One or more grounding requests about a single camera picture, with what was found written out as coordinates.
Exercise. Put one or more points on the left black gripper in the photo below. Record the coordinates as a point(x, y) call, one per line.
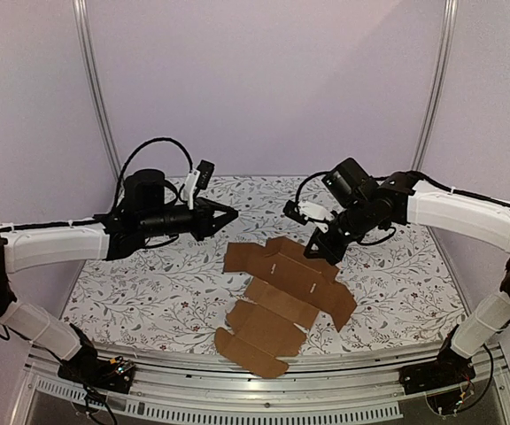
point(204, 225)

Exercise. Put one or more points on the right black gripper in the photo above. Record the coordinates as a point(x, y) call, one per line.
point(331, 242)

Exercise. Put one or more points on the brown cardboard box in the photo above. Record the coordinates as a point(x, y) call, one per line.
point(281, 302)

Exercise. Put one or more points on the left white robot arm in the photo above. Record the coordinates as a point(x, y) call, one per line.
point(32, 245)

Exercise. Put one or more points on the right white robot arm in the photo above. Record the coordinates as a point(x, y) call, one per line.
point(411, 197)

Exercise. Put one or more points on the floral patterned table mat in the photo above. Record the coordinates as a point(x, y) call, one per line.
point(174, 298)

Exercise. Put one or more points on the perforated metal strip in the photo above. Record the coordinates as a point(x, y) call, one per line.
point(180, 396)

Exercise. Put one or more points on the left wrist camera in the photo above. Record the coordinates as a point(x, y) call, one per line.
point(196, 180)

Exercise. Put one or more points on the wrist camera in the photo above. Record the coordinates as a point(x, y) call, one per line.
point(196, 180)
point(304, 212)

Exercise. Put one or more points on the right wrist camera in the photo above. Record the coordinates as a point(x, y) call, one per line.
point(304, 212)

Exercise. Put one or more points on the aluminium front rail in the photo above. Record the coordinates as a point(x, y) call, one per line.
point(349, 363)

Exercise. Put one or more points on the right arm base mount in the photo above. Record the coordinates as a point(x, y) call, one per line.
point(448, 368)

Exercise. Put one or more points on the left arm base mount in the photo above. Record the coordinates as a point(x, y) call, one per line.
point(115, 374)

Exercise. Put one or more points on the left aluminium corner post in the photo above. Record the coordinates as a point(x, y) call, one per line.
point(81, 18)

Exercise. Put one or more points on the aluminium corner post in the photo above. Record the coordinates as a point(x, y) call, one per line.
point(81, 18)
point(437, 85)

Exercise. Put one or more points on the right aluminium corner post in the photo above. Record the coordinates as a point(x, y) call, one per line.
point(437, 85)

